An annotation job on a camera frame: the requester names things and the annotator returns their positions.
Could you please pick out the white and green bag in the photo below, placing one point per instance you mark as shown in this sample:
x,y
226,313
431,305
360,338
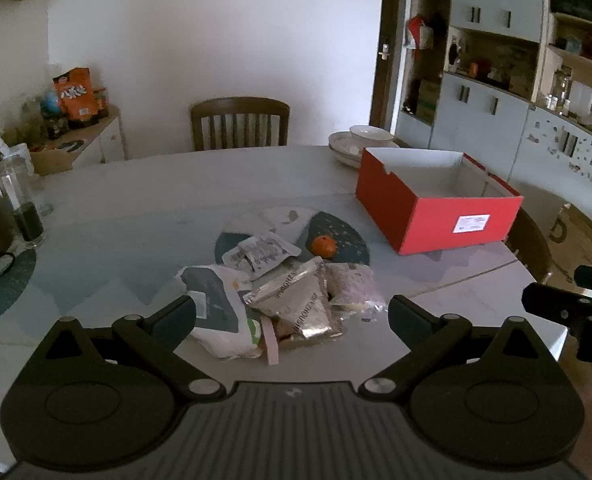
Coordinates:
x,y
216,300

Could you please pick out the brown wooden door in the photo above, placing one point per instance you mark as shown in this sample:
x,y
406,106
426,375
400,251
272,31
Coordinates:
x,y
388,85

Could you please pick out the low white side cabinet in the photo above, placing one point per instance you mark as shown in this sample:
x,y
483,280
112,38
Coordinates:
x,y
101,142

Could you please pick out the tall glass jar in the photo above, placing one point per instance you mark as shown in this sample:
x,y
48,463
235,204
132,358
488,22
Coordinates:
x,y
23,200

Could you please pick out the orange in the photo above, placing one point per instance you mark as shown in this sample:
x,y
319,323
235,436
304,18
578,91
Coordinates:
x,y
323,246

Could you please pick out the clear purple packet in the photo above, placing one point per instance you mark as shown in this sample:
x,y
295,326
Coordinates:
x,y
351,285

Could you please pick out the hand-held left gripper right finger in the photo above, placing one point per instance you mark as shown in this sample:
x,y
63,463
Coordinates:
x,y
405,316

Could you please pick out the red and white bag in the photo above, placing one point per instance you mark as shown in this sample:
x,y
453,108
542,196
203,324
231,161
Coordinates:
x,y
418,32

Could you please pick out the brown cardboard box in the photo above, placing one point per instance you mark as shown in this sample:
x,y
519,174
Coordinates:
x,y
578,235

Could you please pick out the white round desktop table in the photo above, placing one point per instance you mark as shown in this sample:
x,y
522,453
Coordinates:
x,y
126,210

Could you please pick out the pink strip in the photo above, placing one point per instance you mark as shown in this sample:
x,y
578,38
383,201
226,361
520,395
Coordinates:
x,y
271,345

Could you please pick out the red cardboard box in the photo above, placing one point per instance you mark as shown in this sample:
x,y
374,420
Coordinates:
x,y
400,210

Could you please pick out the white plate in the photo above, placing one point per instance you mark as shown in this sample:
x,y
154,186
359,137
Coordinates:
x,y
346,161
343,142

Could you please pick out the brown wooden slatted chair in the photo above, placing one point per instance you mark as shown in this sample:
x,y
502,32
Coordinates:
x,y
238,125

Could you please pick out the white bowl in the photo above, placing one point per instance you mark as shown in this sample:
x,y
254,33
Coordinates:
x,y
370,135

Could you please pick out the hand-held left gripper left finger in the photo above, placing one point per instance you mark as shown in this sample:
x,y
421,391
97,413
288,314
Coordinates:
x,y
176,316

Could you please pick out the round teal and white placemat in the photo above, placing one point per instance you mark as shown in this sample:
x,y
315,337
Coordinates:
x,y
343,232

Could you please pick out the dark teal placemat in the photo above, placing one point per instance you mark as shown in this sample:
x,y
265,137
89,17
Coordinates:
x,y
11,290

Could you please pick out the orange snack bag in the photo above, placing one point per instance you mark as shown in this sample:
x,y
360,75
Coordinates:
x,y
76,92

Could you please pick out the silver foil packet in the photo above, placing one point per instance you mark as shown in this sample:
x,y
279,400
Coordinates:
x,y
301,305

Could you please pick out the white and wood wall cabinet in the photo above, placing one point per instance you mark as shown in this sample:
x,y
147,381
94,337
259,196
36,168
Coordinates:
x,y
480,115

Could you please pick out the white printed packet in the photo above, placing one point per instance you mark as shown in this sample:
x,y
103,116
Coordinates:
x,y
258,252

